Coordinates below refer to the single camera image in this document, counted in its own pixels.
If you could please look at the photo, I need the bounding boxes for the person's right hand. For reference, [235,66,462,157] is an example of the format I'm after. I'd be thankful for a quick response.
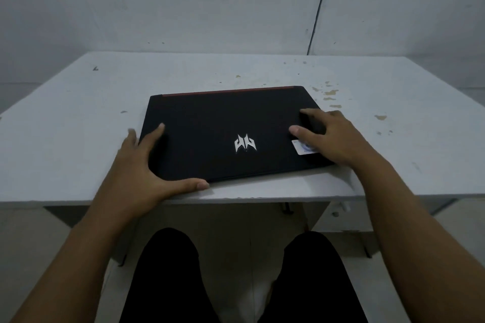
[289,108,380,176]

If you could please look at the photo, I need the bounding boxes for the person's left hand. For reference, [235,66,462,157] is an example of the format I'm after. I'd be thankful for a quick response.
[86,123,210,228]

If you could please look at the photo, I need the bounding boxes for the black laptop with silver emblem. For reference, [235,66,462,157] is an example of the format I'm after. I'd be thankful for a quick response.
[138,85,336,183]

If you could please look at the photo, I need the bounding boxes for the person's left forearm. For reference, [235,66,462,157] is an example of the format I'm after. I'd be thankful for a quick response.
[11,217,141,323]

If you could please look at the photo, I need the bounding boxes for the person's right forearm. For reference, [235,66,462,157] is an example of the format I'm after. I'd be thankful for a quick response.
[354,162,485,323]

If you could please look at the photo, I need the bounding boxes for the white round-print sticker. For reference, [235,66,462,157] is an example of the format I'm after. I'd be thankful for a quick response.
[291,140,316,155]

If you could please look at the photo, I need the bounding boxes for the person's black trousers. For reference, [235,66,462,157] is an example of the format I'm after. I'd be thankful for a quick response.
[119,227,369,323]

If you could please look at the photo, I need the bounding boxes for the thin black wall cable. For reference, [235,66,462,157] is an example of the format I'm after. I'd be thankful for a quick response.
[306,0,333,56]

